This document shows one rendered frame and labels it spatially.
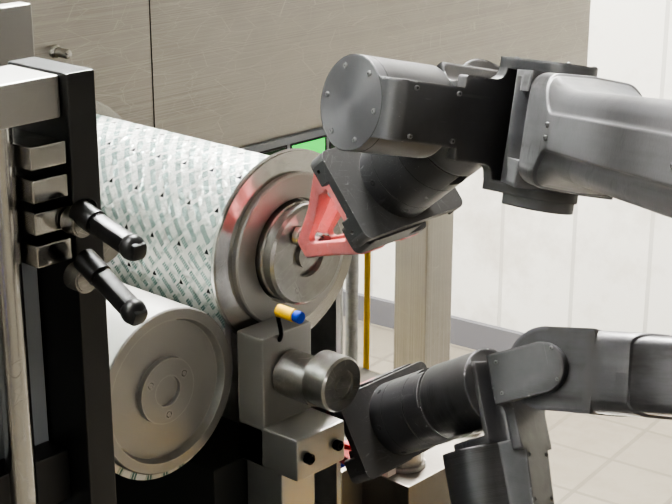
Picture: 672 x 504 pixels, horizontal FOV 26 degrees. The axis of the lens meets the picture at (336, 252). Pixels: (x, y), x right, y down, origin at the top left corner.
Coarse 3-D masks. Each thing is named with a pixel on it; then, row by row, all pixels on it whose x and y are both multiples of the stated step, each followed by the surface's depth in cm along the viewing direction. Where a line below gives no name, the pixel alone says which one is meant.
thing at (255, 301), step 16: (288, 176) 104; (304, 176) 105; (272, 192) 103; (288, 192) 104; (304, 192) 106; (256, 208) 102; (272, 208) 103; (240, 224) 102; (256, 224) 103; (240, 240) 102; (256, 240) 103; (240, 256) 102; (240, 272) 102; (336, 272) 110; (240, 288) 103; (256, 288) 104; (256, 304) 104; (272, 304) 106; (288, 304) 107; (304, 304) 108
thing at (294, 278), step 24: (288, 216) 103; (264, 240) 103; (288, 240) 103; (264, 264) 103; (288, 264) 104; (312, 264) 106; (336, 264) 108; (264, 288) 105; (288, 288) 104; (312, 288) 106
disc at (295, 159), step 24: (264, 168) 103; (288, 168) 105; (240, 192) 101; (240, 216) 102; (216, 240) 101; (216, 264) 101; (216, 288) 102; (336, 288) 111; (240, 312) 104; (312, 312) 110
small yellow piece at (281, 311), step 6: (276, 306) 99; (282, 306) 99; (276, 312) 99; (282, 312) 99; (288, 312) 99; (294, 312) 98; (300, 312) 98; (276, 318) 101; (282, 318) 99; (288, 318) 99; (294, 318) 98; (300, 318) 98; (282, 330) 102; (282, 336) 102
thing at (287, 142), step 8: (320, 128) 155; (288, 136) 152; (296, 136) 152; (304, 136) 153; (312, 136) 154; (320, 136) 155; (256, 144) 148; (264, 144) 149; (272, 144) 150; (280, 144) 151; (288, 144) 152; (296, 144) 152; (328, 144) 156; (264, 152) 149
